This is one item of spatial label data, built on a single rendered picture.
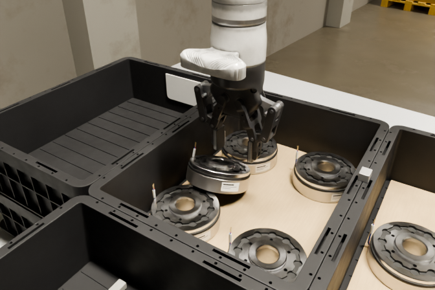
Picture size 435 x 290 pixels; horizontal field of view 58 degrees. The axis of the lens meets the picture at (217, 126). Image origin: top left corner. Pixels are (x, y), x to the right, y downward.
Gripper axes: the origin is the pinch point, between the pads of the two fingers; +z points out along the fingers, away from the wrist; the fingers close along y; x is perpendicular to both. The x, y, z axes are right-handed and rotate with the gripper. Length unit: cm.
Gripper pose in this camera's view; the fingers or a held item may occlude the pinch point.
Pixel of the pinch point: (235, 145)
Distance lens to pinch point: 60.1
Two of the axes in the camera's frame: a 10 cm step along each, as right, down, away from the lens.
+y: -8.3, -2.8, 4.9
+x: -5.6, 4.2, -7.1
